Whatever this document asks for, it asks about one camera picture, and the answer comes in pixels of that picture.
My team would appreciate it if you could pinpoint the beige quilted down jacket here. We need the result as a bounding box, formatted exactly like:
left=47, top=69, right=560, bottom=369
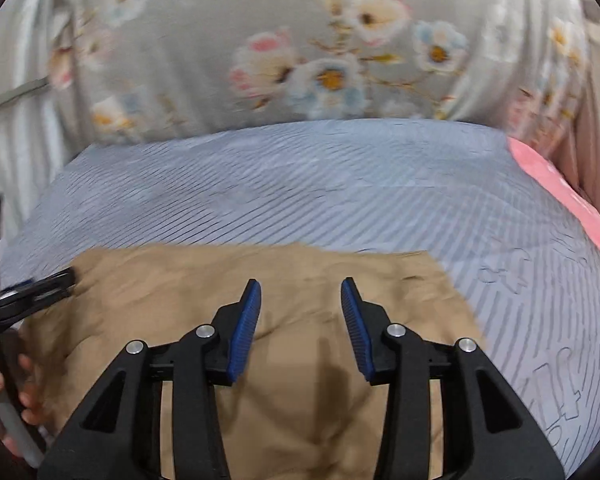
left=24, top=244, right=482, bottom=479

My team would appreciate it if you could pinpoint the person's left hand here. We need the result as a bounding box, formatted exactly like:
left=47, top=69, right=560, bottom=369
left=0, top=328, right=46, bottom=467

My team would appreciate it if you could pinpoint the silver satin curtain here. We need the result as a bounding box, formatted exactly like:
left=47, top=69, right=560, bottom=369
left=0, top=0, right=92, bottom=240

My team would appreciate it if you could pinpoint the blue-grey striped bed sheet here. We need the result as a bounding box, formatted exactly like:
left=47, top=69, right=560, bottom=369
left=1, top=119, right=600, bottom=472

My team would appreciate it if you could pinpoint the pink cloth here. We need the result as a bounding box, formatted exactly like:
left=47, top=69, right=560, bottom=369
left=507, top=138, right=600, bottom=251

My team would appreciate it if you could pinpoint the grey floral quilt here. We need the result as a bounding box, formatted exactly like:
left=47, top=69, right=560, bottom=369
left=50, top=0, right=597, bottom=155

